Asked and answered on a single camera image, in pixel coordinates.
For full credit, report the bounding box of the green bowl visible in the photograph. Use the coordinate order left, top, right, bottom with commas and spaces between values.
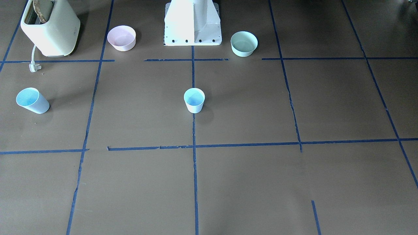
230, 31, 258, 57

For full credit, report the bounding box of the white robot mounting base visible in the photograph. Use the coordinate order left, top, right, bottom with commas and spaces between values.
163, 0, 222, 46

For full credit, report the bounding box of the light blue cup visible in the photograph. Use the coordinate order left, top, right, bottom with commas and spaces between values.
15, 87, 50, 114
183, 88, 205, 114

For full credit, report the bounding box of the cream toaster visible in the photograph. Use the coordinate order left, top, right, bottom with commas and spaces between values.
20, 0, 81, 57

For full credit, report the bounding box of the pink bowl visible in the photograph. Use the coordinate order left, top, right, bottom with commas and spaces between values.
106, 25, 137, 52

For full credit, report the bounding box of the toast slice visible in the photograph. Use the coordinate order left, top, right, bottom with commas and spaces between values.
32, 0, 54, 24

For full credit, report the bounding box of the white power plug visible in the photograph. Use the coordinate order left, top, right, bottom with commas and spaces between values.
29, 45, 42, 73

